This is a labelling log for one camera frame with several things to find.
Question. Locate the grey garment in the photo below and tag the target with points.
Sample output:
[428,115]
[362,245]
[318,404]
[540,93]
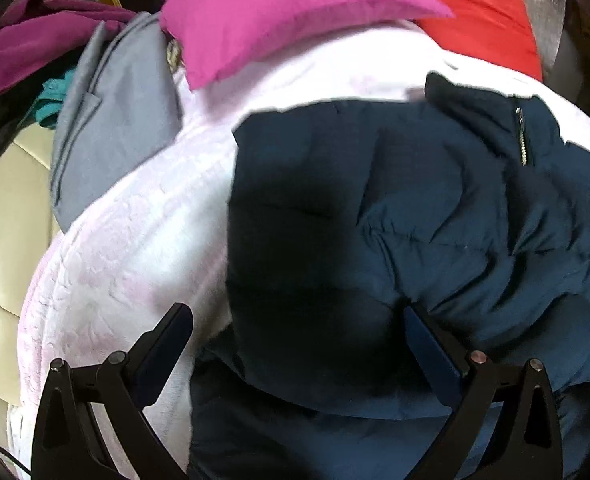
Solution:
[115,125]

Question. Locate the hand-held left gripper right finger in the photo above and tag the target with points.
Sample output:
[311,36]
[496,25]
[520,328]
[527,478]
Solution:
[432,355]

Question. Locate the magenta fleece garment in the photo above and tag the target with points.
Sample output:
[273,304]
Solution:
[25,40]

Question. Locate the cream leather sofa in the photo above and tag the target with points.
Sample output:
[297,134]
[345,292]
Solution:
[5,220]

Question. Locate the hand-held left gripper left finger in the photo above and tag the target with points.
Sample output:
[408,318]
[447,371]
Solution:
[162,355]

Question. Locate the red cushion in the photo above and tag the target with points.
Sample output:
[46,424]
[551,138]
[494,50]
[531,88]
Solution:
[475,15]

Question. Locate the magenta pillow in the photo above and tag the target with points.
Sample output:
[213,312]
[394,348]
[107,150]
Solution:
[275,15]

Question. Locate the navy puffer jacket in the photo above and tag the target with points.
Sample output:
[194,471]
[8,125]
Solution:
[425,220]

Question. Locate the teal garment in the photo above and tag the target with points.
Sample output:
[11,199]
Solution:
[50,100]

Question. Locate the pale pink blanket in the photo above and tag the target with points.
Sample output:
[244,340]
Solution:
[125,260]

